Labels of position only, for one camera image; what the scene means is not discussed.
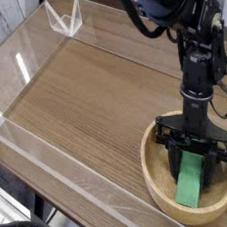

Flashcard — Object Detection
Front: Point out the clear acrylic back wall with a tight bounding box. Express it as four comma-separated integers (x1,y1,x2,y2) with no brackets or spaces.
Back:
65,0,227,122

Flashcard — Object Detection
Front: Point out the green rectangular block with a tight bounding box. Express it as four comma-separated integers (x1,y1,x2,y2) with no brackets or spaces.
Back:
174,151,203,208

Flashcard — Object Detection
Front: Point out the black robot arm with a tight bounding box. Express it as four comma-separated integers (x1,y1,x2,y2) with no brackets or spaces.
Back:
121,0,227,186

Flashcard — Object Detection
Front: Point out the clear acrylic corner bracket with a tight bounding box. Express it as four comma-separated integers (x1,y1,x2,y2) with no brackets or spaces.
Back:
44,0,82,37

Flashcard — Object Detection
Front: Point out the light wooden bowl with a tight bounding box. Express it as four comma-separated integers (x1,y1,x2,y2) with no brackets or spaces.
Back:
135,105,227,227

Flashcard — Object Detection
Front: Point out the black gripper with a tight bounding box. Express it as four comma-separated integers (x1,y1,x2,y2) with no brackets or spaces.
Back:
155,87,227,188

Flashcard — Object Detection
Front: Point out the clear acrylic left wall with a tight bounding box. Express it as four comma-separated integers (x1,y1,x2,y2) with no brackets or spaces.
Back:
0,1,65,116

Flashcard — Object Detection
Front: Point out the black table leg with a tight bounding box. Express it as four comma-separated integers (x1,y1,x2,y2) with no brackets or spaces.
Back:
33,194,45,219

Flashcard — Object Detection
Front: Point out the clear acrylic wall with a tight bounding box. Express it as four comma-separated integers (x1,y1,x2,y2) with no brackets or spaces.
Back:
0,117,185,227
65,0,227,122
0,1,65,116

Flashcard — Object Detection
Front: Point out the clear acrylic front wall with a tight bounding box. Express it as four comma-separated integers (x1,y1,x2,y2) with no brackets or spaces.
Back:
0,117,185,227

